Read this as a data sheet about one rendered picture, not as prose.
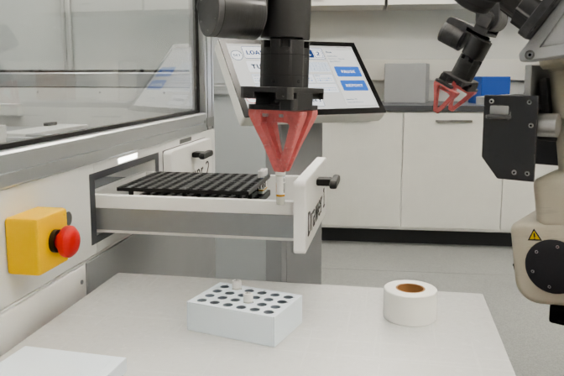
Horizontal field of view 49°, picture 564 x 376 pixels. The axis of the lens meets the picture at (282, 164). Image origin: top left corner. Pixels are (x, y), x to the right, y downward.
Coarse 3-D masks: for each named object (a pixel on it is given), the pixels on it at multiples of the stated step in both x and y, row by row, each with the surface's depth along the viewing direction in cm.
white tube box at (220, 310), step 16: (224, 288) 84; (256, 288) 84; (192, 304) 79; (208, 304) 78; (224, 304) 79; (240, 304) 78; (256, 304) 78; (272, 304) 78; (288, 304) 78; (192, 320) 79; (208, 320) 78; (224, 320) 77; (240, 320) 76; (256, 320) 75; (272, 320) 74; (288, 320) 78; (224, 336) 77; (240, 336) 76; (256, 336) 75; (272, 336) 74
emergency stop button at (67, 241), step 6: (66, 228) 77; (72, 228) 78; (60, 234) 77; (66, 234) 77; (72, 234) 78; (78, 234) 79; (60, 240) 76; (66, 240) 77; (72, 240) 78; (78, 240) 79; (60, 246) 76; (66, 246) 77; (72, 246) 78; (78, 246) 79; (60, 252) 77; (66, 252) 77; (72, 252) 78
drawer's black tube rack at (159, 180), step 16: (144, 176) 113; (160, 176) 113; (176, 176) 114; (192, 176) 113; (208, 176) 113; (224, 176) 114; (240, 176) 114; (256, 176) 113; (128, 192) 103; (144, 192) 114; (160, 192) 114; (176, 192) 101; (192, 192) 100; (208, 192) 100; (224, 192) 99; (256, 192) 114
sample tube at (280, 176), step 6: (276, 174) 74; (282, 174) 74; (276, 180) 75; (282, 180) 74; (276, 186) 75; (282, 186) 74; (276, 192) 75; (282, 192) 75; (276, 198) 75; (282, 198) 75; (282, 204) 75
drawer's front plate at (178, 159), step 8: (184, 144) 140; (192, 144) 141; (200, 144) 146; (208, 144) 153; (168, 152) 128; (176, 152) 131; (184, 152) 135; (192, 152) 141; (168, 160) 128; (176, 160) 131; (184, 160) 135; (192, 160) 141; (200, 160) 147; (208, 160) 153; (168, 168) 128; (176, 168) 131; (184, 168) 136; (192, 168) 141; (200, 168) 147; (208, 168) 154
